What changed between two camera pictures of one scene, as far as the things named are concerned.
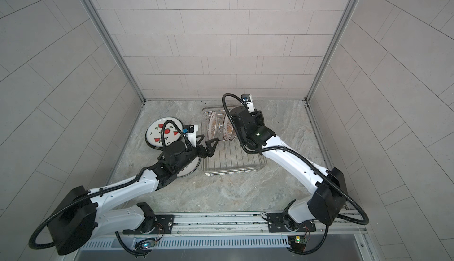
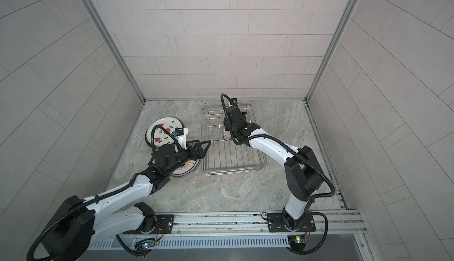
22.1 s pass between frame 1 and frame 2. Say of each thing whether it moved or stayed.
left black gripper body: stayed
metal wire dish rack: stayed
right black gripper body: moved
